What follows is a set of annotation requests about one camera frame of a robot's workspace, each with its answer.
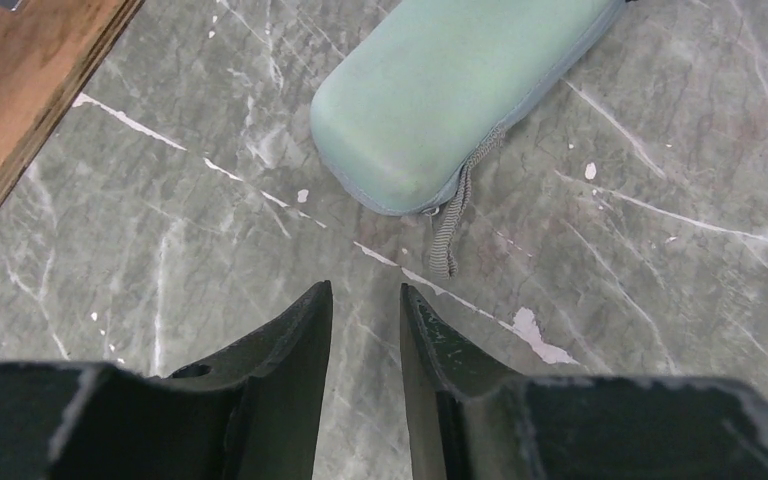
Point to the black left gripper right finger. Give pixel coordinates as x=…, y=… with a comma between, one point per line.
x=470, y=416

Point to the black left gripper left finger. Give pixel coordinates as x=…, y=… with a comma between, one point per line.
x=251, y=410

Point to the wooden board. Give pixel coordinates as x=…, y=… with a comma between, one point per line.
x=48, y=51

